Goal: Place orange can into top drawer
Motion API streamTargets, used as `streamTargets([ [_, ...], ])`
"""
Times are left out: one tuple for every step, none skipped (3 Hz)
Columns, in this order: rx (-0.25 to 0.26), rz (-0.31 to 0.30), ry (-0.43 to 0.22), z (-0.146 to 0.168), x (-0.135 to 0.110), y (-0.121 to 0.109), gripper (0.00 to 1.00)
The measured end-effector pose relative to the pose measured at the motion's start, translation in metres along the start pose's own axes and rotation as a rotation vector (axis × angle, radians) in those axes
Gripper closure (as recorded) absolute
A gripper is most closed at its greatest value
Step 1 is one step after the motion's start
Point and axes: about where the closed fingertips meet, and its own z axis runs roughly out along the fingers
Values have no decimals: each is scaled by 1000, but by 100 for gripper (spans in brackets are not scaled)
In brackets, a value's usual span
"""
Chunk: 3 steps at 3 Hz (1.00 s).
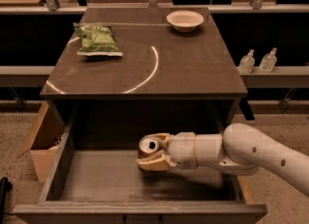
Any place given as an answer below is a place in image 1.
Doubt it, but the orange soda can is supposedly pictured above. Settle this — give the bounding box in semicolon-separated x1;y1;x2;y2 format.
139;136;160;157

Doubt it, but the clear sanitizer bottle right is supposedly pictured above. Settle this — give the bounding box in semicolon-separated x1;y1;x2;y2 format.
259;47;277;72

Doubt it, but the green chip bag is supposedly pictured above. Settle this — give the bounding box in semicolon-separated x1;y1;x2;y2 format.
73;23;123;57

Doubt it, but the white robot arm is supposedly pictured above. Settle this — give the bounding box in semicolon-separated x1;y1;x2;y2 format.
137;123;309;196

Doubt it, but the clear sanitizer bottle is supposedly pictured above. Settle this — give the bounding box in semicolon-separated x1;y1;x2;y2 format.
259;47;277;72
239;49;255;73

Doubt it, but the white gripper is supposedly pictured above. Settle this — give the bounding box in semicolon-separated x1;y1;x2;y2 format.
137;132;197;171

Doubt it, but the cardboard box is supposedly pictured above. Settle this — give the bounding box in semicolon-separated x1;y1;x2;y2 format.
16;101;65;182

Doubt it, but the white paper bowl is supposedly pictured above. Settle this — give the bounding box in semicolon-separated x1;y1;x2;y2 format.
167;11;204;33

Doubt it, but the grey drawer cabinet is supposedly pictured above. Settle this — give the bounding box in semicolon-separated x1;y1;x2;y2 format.
39;7;248;149

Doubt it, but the clear sanitizer bottle left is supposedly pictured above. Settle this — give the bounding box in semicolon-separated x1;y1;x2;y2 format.
239;49;255;73

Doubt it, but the open top drawer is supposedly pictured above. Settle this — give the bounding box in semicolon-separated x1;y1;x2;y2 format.
14;115;267;224

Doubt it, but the black object on floor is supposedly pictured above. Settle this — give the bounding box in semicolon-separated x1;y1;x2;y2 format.
0;177;13;224

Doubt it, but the grey metal rail shelf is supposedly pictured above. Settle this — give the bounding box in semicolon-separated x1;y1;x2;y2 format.
0;66;309;88

